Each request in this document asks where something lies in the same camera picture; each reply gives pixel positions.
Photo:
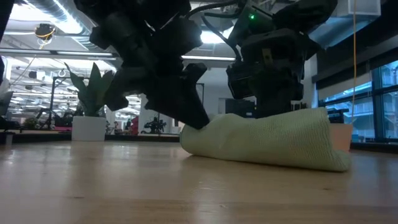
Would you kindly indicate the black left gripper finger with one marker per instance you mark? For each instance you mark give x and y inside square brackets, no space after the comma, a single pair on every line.
[183,109]

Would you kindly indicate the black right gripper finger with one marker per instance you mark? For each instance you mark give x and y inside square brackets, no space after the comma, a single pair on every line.
[273,107]

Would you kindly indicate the green microfiber towel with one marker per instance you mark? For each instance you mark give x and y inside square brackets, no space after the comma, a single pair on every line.
[264,140]

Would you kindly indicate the black background robot arm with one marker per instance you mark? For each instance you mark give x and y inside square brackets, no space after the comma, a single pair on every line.
[154,125]

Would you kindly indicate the snake plant in white pot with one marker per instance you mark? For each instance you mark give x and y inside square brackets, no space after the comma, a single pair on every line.
[90,93]

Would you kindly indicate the black rack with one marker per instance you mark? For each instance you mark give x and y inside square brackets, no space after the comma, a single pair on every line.
[337,115]

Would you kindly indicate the long ceiling light strip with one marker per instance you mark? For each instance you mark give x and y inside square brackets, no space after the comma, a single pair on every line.
[62,53]

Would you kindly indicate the black round ceiling device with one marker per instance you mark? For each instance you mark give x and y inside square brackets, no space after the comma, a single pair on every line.
[44,31]

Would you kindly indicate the grey monitor back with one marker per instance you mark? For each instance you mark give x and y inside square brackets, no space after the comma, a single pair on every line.
[5,102]

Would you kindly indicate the black wall cabinet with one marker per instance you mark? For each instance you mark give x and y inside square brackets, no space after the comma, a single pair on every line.
[239,107]

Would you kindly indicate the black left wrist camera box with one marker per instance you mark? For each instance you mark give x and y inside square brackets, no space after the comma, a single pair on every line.
[196,72]

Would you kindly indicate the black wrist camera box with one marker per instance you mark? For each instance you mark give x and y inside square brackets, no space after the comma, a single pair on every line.
[241,81]
[196,72]

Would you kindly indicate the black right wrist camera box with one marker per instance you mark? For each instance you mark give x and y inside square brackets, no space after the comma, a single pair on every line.
[241,81]

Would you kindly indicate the black aluminium table frame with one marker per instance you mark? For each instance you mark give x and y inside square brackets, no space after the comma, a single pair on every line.
[136,137]

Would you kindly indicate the thin black stand frame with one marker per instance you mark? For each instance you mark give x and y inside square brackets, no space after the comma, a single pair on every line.
[52,102]

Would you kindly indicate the small grey table post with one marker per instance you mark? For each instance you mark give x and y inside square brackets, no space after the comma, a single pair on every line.
[8,138]

